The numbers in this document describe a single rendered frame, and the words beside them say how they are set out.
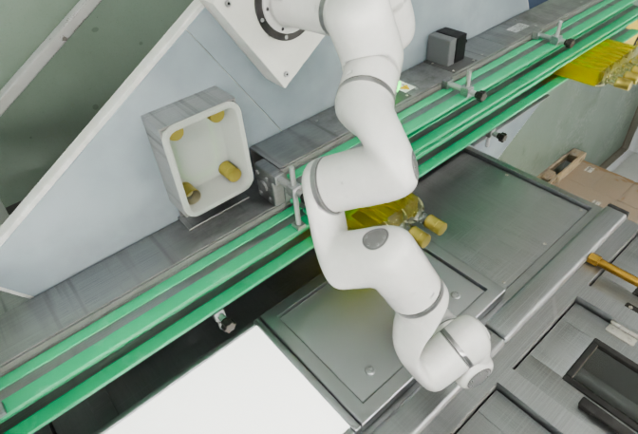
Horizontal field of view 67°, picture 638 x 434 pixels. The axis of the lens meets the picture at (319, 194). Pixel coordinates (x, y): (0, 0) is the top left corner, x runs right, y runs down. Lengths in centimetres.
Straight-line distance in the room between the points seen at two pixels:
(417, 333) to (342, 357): 36
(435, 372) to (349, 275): 25
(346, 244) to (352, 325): 48
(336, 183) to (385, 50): 20
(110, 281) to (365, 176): 63
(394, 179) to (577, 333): 75
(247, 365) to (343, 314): 24
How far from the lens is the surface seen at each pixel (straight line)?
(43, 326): 108
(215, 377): 110
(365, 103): 64
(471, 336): 84
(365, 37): 70
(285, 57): 107
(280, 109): 120
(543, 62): 183
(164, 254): 109
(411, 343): 77
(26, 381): 104
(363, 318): 114
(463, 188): 155
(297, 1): 95
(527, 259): 136
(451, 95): 141
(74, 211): 106
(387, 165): 61
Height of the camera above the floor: 163
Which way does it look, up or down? 38 degrees down
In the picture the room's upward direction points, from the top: 125 degrees clockwise
